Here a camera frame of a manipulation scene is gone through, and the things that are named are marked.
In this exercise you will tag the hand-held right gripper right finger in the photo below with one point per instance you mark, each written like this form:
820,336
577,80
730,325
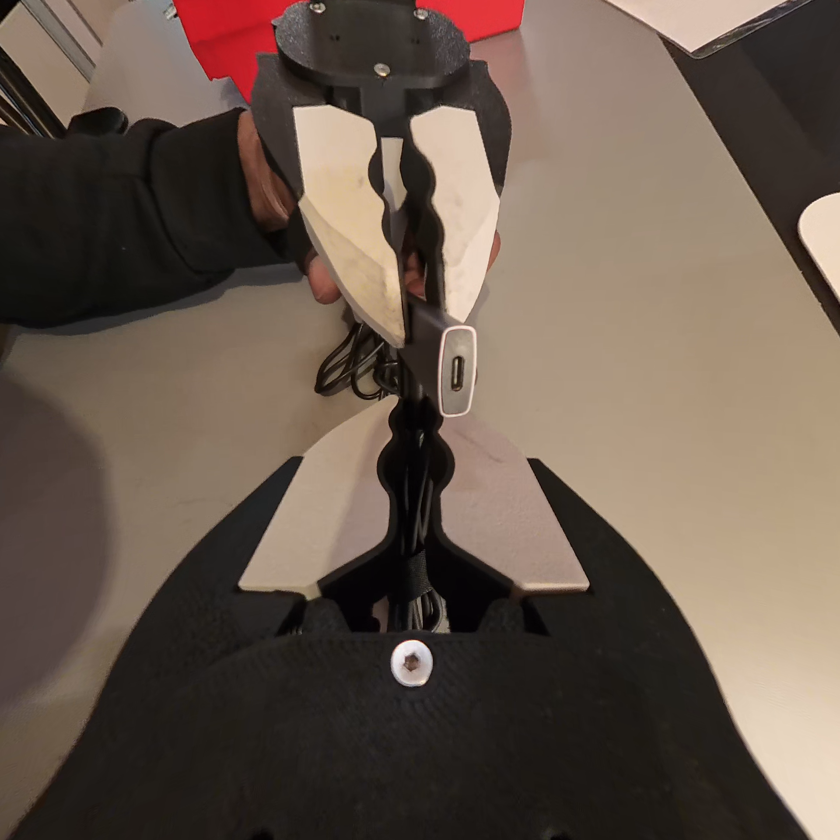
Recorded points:
512,518

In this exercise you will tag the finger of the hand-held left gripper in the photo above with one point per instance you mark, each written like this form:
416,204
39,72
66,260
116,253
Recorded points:
341,216
466,197

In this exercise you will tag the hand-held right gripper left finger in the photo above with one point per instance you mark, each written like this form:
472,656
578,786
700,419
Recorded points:
315,525

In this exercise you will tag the person's left forearm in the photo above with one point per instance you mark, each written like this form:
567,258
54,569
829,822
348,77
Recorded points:
98,216

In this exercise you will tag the person's left hand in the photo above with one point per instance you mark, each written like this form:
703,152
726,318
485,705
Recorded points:
266,184

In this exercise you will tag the red plastic bin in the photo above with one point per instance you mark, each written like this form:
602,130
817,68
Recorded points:
229,33

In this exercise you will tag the laminated paper sheet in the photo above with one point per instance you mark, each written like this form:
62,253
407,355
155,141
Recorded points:
709,19

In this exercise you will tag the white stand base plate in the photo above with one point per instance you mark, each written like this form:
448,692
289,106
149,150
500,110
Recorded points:
823,236

